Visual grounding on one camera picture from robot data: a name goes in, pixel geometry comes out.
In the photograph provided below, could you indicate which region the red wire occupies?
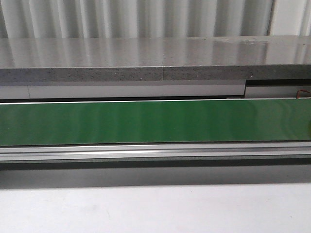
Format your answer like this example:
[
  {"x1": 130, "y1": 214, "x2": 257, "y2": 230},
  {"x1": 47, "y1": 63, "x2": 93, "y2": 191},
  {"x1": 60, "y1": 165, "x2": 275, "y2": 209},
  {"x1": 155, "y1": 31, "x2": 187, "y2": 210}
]
[{"x1": 295, "y1": 89, "x2": 311, "y2": 100}]

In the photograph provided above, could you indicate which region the green conveyor belt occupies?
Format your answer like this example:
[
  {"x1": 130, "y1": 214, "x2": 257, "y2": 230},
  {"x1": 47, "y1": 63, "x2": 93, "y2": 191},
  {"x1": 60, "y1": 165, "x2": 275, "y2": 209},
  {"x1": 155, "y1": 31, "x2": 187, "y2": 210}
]
[{"x1": 0, "y1": 99, "x2": 311, "y2": 146}]

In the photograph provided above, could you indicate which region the aluminium conveyor frame rail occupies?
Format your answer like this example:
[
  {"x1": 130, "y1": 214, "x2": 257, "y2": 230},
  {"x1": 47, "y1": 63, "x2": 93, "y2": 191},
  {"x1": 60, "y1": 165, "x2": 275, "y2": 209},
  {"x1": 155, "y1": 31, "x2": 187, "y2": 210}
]
[{"x1": 0, "y1": 141, "x2": 311, "y2": 170}]

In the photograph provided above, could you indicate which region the white pleated curtain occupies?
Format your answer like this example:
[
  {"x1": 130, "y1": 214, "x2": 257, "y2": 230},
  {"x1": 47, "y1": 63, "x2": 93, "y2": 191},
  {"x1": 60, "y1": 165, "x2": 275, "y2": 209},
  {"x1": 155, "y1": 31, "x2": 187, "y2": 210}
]
[{"x1": 0, "y1": 0, "x2": 311, "y2": 38}]

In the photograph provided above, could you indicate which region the grey speckled stone counter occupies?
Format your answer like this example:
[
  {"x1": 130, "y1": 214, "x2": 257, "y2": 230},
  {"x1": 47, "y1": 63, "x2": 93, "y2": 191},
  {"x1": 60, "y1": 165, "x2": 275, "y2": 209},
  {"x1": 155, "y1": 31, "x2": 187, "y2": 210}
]
[{"x1": 0, "y1": 36, "x2": 311, "y2": 83}]

